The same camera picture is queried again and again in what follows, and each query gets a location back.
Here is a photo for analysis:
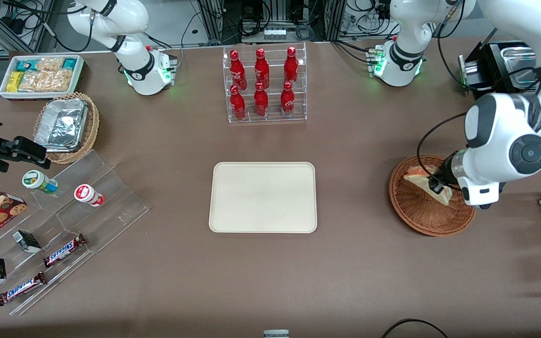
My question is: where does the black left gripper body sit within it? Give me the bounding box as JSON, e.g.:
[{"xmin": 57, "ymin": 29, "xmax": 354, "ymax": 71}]
[{"xmin": 438, "ymin": 151, "xmax": 462, "ymax": 189}]

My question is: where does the triangular sandwich wedge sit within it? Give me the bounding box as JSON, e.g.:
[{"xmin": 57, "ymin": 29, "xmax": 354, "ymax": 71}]
[{"xmin": 403, "ymin": 164, "xmax": 453, "ymax": 207}]

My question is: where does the round brown wicker basket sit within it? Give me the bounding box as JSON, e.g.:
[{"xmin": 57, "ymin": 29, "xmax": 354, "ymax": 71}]
[{"xmin": 389, "ymin": 154, "xmax": 478, "ymax": 237}]

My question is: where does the aluminium foil tray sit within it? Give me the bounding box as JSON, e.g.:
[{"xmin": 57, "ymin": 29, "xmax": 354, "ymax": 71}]
[{"xmin": 33, "ymin": 98, "xmax": 89, "ymax": 153}]

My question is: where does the tan wicker basket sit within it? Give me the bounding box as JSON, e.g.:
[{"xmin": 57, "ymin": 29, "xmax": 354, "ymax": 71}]
[{"xmin": 33, "ymin": 92, "xmax": 100, "ymax": 165}]

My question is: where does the cream rectangular tray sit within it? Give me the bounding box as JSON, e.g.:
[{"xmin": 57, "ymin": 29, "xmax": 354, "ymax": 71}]
[{"xmin": 209, "ymin": 162, "xmax": 317, "ymax": 234}]

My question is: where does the green lid yogurt cup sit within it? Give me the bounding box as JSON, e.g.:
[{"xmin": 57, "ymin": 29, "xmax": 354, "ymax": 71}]
[{"xmin": 22, "ymin": 170, "xmax": 59, "ymax": 195}]

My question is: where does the yellow snack packet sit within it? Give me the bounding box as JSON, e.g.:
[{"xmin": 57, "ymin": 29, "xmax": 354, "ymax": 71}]
[{"xmin": 6, "ymin": 71, "xmax": 25, "ymax": 92}]

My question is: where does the clear rice cracker bag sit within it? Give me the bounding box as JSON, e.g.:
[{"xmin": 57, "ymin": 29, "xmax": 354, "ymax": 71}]
[
  {"xmin": 36, "ymin": 57, "xmax": 65, "ymax": 73},
  {"xmin": 18, "ymin": 71, "xmax": 48, "ymax": 92},
  {"xmin": 45, "ymin": 69, "xmax": 73, "ymax": 92}
]

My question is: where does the red lid yogurt cup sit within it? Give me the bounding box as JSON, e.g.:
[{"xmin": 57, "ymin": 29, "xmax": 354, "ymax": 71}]
[{"xmin": 74, "ymin": 184, "xmax": 105, "ymax": 207}]

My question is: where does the white plastic snack bin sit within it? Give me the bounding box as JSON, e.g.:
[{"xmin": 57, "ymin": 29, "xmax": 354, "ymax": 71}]
[{"xmin": 0, "ymin": 54, "xmax": 85, "ymax": 101}]

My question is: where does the clear acrylic stepped display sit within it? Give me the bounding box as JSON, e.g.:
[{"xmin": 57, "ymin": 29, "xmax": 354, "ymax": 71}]
[{"xmin": 0, "ymin": 149, "xmax": 150, "ymax": 316}]

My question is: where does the Snickers chocolate bar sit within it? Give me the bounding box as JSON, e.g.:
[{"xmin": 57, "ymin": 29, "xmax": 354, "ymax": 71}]
[
  {"xmin": 0, "ymin": 271, "xmax": 47, "ymax": 307},
  {"xmin": 43, "ymin": 233, "xmax": 87, "ymax": 269}
]

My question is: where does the black food warmer showcase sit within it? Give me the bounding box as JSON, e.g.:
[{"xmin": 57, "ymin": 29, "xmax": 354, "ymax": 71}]
[{"xmin": 458, "ymin": 40, "xmax": 540, "ymax": 101}]

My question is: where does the red cola bottle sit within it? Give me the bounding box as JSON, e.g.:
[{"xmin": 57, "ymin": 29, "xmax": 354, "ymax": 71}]
[
  {"xmin": 255, "ymin": 48, "xmax": 271, "ymax": 90},
  {"xmin": 230, "ymin": 84, "xmax": 247, "ymax": 121},
  {"xmin": 284, "ymin": 46, "xmax": 299, "ymax": 85},
  {"xmin": 230, "ymin": 49, "xmax": 247, "ymax": 91},
  {"xmin": 254, "ymin": 82, "xmax": 269, "ymax": 118},
  {"xmin": 280, "ymin": 81, "xmax": 296, "ymax": 118}
]

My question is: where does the clear acrylic bottle rack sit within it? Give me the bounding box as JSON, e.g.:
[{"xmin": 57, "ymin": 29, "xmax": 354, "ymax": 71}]
[{"xmin": 223, "ymin": 42, "xmax": 308, "ymax": 124}]

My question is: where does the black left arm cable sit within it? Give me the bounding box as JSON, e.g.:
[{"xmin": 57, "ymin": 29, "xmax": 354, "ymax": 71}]
[{"xmin": 416, "ymin": 112, "xmax": 469, "ymax": 184}]

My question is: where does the black floor cable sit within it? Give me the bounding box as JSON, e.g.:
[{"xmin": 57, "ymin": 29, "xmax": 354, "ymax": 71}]
[{"xmin": 381, "ymin": 318, "xmax": 448, "ymax": 338}]

